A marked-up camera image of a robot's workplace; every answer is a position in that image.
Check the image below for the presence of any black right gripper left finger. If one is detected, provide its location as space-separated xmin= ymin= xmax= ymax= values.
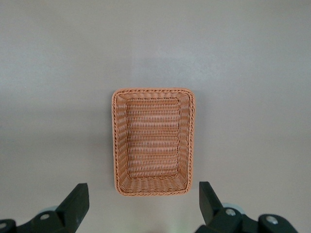
xmin=0 ymin=183 xmax=90 ymax=233

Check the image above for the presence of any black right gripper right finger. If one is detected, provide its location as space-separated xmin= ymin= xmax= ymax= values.
xmin=196 ymin=181 xmax=299 ymax=233

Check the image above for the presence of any brown wicker basket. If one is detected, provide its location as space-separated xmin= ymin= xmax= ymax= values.
xmin=111 ymin=86 xmax=196 ymax=197

